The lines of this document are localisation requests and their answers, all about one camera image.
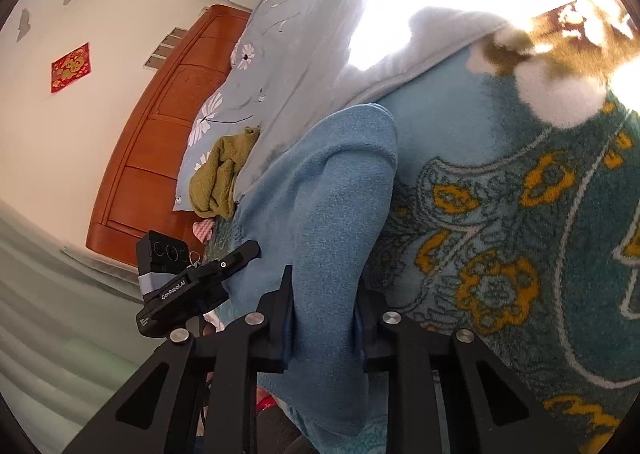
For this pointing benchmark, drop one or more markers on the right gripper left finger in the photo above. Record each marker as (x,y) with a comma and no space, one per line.
(207,382)

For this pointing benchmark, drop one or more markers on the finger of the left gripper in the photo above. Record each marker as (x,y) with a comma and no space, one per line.
(236,260)

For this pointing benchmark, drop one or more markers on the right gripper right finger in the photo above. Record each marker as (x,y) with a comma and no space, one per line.
(449,394)

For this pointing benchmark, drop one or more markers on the light blue fleece garment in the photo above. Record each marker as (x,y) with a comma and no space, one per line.
(320,208)

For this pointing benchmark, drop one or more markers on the pink clothing pile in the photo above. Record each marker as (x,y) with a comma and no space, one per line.
(203,230)

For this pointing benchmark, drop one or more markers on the olive knitted sweater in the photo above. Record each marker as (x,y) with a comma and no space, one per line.
(211,189)

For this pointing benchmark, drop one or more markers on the orange wooden headboard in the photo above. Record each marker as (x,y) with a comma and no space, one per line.
(137,193)

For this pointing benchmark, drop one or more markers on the teal floral plush blanket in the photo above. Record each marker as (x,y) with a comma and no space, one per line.
(515,212)

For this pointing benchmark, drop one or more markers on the light blue floral duvet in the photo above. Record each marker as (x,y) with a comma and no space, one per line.
(297,61)

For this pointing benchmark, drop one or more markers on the red wall decoration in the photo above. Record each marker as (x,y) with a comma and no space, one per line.
(70,68)

